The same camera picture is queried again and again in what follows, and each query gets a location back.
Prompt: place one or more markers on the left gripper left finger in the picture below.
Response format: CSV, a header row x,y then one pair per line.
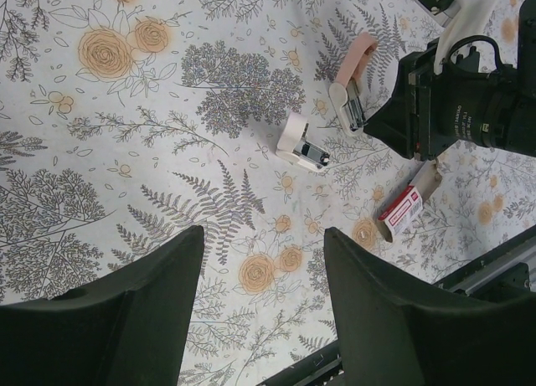
x,y
126,328

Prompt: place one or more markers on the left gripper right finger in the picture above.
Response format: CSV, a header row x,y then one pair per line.
x,y
419,331

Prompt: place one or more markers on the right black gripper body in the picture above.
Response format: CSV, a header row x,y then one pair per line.
x,y
477,98

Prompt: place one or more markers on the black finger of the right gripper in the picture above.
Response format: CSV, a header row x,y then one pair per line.
x,y
396,123

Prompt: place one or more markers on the red white staple box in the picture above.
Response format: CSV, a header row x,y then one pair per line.
x,y
399,215

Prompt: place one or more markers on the floral patterned table mat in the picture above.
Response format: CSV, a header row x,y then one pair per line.
x,y
124,122

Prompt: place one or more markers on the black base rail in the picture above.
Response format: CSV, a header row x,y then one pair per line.
x,y
481,277

